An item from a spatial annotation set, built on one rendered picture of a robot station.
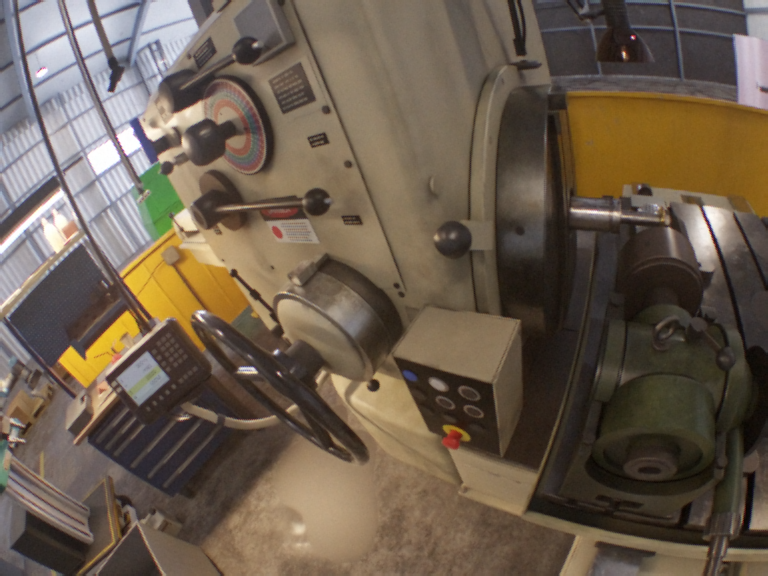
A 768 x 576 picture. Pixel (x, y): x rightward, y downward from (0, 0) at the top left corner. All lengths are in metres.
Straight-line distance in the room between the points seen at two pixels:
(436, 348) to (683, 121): 2.65
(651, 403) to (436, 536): 1.39
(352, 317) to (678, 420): 0.47
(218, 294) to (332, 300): 2.83
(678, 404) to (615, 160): 2.54
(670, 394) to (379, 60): 0.50
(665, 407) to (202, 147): 0.69
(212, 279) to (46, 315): 1.65
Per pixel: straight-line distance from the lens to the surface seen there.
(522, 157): 0.52
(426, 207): 0.40
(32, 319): 2.43
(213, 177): 0.69
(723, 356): 0.47
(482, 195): 0.48
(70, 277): 2.35
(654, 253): 0.66
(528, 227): 0.50
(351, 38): 0.37
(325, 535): 1.91
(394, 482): 1.83
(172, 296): 3.13
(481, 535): 1.68
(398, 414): 1.28
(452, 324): 0.45
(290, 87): 0.44
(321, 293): 0.51
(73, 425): 2.14
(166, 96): 0.61
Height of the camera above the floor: 1.66
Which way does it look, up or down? 35 degrees down
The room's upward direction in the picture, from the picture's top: 23 degrees counter-clockwise
